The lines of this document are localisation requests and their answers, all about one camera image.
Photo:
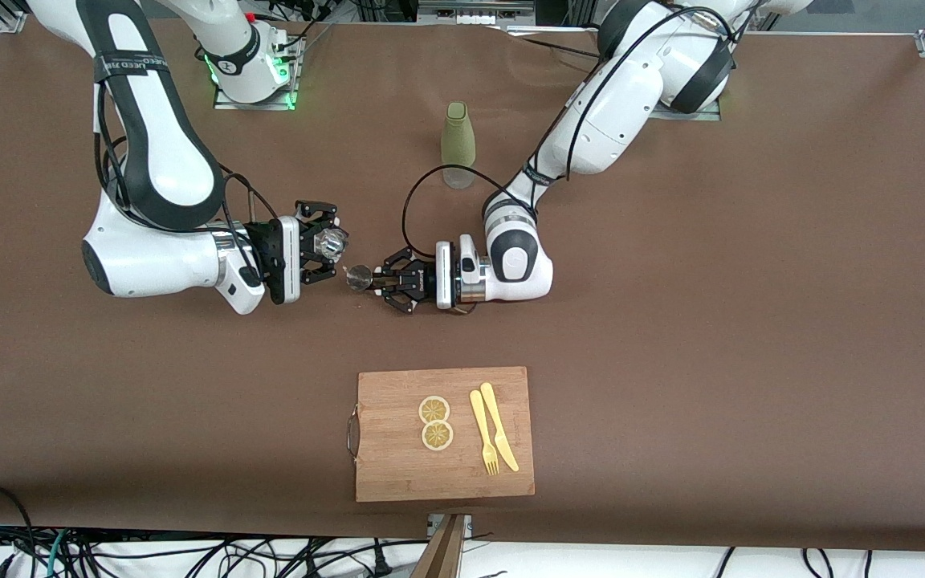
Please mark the yellow plastic knife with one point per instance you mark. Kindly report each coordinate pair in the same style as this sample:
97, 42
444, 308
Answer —
499, 429

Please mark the wooden cutting board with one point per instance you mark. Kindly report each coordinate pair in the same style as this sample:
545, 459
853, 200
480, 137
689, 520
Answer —
398, 466

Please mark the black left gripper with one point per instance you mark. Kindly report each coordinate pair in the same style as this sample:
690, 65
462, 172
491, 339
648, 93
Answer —
422, 280

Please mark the clear glass shaker cup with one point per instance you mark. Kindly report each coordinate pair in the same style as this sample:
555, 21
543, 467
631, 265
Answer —
332, 243

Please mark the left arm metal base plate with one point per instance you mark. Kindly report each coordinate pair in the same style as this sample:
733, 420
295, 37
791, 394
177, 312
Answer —
695, 116

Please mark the brown table cover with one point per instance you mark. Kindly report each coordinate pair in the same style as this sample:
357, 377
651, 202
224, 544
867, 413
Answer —
751, 321

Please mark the small metal bracket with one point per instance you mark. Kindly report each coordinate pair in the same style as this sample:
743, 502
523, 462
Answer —
467, 523

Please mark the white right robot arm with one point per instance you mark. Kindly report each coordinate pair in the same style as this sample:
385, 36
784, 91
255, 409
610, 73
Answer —
165, 152

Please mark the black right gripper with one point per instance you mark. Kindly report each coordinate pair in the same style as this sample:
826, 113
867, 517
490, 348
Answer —
271, 249

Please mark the lemon slice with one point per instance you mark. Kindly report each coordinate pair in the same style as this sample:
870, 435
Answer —
433, 409
437, 436

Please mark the wooden post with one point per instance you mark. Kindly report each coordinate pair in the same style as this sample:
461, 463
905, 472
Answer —
442, 554

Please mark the green bottle with clear base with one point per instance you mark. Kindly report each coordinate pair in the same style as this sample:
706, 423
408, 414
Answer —
458, 132

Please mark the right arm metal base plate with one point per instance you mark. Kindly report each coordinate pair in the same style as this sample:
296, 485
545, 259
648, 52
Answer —
226, 104

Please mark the steel jigger measuring cup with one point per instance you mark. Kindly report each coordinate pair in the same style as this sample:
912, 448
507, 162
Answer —
360, 277

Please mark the yellow plastic fork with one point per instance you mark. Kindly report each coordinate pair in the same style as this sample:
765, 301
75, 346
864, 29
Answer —
482, 429

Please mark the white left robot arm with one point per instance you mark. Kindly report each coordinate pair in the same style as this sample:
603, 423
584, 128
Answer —
615, 112

